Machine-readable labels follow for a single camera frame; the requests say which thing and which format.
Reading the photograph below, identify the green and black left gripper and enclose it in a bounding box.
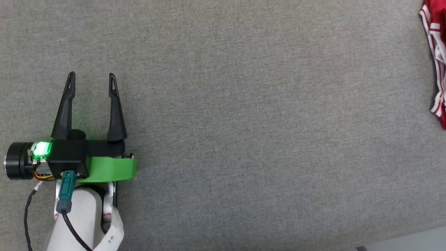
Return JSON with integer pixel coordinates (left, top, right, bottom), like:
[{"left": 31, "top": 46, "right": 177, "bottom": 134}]
[{"left": 4, "top": 72, "right": 137, "bottom": 184}]

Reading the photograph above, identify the red and white basketball jersey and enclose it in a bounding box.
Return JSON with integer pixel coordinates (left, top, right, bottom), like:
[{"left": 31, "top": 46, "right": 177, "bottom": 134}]
[{"left": 418, "top": 0, "right": 446, "bottom": 130}]

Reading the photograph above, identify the grey fabric sofa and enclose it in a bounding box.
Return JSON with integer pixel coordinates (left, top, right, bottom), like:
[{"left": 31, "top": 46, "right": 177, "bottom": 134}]
[{"left": 0, "top": 0, "right": 446, "bottom": 251}]

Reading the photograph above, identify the black cable with teal plug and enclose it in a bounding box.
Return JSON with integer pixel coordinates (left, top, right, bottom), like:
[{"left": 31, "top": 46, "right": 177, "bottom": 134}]
[{"left": 57, "top": 170, "right": 93, "bottom": 251}]

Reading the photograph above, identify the white printed strap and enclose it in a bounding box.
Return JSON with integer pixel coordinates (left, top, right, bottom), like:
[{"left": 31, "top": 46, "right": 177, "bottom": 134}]
[{"left": 101, "top": 206, "right": 124, "bottom": 251}]

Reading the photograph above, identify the thin black cable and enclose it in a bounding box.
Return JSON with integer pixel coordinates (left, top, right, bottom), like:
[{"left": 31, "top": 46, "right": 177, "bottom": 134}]
[{"left": 23, "top": 181, "right": 47, "bottom": 251}]

